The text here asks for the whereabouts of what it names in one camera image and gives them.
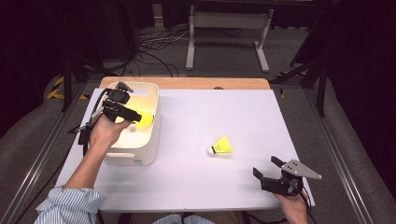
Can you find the black metal stand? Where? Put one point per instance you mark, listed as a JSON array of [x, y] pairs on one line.
[[322, 90]]

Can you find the aluminium floor rail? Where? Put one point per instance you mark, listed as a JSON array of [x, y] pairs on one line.
[[34, 168], [336, 149]]

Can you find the yellow plastic shuttlecock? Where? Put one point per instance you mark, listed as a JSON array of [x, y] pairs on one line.
[[147, 120], [222, 146], [132, 128]]

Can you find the yellow black hazard tape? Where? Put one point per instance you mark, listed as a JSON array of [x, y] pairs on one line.
[[57, 95]]

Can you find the person's left hand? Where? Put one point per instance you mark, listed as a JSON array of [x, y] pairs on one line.
[[104, 133]]

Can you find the white metal stand frame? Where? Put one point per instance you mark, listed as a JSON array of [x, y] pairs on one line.
[[229, 20]]

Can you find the white plastic storage bin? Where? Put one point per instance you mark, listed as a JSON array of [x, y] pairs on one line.
[[146, 149]]

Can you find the person's right hand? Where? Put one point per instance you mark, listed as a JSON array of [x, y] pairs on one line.
[[294, 208]]

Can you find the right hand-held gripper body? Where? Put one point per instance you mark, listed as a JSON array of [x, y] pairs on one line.
[[283, 186]]

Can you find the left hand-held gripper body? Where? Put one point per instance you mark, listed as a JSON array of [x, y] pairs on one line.
[[118, 97]]

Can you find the black tripod stand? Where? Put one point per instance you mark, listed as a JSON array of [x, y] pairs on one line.
[[67, 81]]

